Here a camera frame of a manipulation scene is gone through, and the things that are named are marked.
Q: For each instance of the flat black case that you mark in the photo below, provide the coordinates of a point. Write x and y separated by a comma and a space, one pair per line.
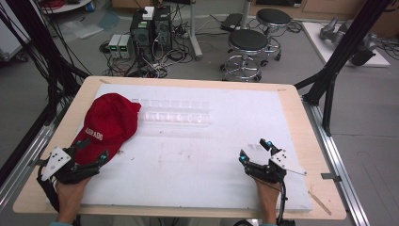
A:
231, 22

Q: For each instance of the person's right hand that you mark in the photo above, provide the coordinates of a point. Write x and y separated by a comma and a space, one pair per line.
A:
266, 191

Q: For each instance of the thin wooden stick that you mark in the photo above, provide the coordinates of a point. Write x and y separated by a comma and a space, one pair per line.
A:
320, 203

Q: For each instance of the clear plastic sheet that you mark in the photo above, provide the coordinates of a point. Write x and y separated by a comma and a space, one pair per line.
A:
80, 29

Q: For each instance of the small metal bracket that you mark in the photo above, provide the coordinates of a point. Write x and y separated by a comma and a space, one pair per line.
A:
331, 177

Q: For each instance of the clear plastic rack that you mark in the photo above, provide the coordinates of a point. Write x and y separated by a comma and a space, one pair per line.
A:
175, 114

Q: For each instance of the red baseball cap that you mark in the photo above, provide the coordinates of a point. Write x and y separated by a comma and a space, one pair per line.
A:
108, 122

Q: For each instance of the person's left hand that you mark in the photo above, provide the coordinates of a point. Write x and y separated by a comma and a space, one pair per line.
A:
71, 190

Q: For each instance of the white box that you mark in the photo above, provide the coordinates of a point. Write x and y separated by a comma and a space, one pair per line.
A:
148, 12

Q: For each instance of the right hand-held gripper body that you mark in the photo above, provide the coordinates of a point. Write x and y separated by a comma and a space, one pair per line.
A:
269, 169

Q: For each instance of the light wooden table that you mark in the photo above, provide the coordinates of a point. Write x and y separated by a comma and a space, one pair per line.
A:
313, 132

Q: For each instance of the round white table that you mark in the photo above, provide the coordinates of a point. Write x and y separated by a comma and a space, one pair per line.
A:
67, 5

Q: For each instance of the black computer tower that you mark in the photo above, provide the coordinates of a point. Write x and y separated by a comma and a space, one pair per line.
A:
163, 28
142, 36

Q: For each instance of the grey desk leg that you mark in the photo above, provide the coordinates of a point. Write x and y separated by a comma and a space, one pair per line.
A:
195, 31

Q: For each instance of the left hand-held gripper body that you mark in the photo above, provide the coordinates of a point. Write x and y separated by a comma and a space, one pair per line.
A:
62, 171

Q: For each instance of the black round stool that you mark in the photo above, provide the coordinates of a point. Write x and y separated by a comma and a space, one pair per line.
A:
273, 22
246, 47

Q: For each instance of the white floor board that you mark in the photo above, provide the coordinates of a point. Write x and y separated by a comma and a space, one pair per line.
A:
316, 44

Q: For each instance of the aluminium rail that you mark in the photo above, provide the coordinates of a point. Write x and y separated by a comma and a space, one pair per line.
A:
342, 169
28, 157

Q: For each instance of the grey power supply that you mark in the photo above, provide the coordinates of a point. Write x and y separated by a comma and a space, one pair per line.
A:
126, 46
114, 45

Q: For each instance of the white foam mat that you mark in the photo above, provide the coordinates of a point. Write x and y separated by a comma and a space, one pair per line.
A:
194, 163

